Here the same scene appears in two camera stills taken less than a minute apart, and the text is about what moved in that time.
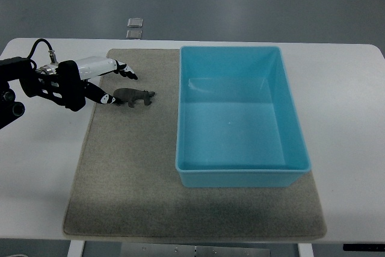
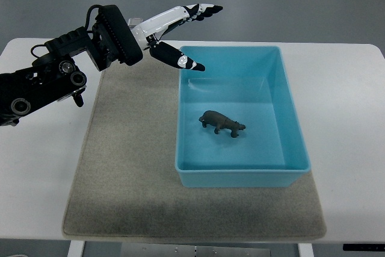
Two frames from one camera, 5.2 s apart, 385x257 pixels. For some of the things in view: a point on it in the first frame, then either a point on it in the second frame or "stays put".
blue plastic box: (236, 125) stays put
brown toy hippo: (130, 95) → (213, 118)
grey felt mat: (128, 186) stays put
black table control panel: (364, 247) stays put
